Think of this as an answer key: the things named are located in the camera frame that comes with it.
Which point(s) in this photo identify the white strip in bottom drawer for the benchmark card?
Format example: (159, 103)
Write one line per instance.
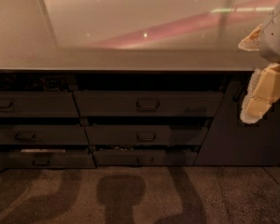
(42, 151)

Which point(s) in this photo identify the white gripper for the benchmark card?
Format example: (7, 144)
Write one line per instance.
(277, 37)

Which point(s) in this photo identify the dark object in left drawer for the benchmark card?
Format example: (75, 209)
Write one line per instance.
(52, 84)

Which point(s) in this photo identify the grey drawer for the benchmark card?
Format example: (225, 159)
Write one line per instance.
(148, 103)
(147, 135)
(42, 135)
(144, 157)
(69, 159)
(37, 104)

